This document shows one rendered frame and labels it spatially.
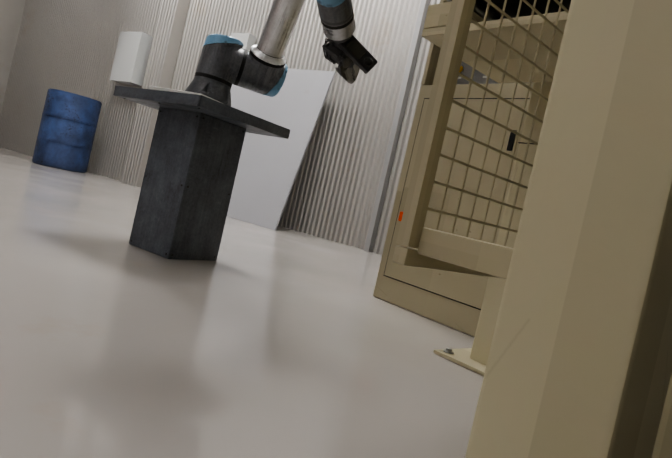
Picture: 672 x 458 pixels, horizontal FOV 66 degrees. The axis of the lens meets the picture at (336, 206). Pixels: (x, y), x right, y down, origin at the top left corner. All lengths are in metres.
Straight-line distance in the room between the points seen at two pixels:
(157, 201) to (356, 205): 2.68
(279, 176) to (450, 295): 2.85
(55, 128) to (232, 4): 2.49
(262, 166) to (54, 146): 2.92
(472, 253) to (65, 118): 6.47
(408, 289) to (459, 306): 0.24
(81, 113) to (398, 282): 5.32
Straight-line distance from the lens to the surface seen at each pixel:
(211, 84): 2.15
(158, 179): 2.15
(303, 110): 4.73
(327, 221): 4.70
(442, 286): 1.98
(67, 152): 6.84
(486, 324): 1.51
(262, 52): 2.17
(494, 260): 0.51
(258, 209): 4.57
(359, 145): 4.65
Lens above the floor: 0.35
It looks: level
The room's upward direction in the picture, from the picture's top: 13 degrees clockwise
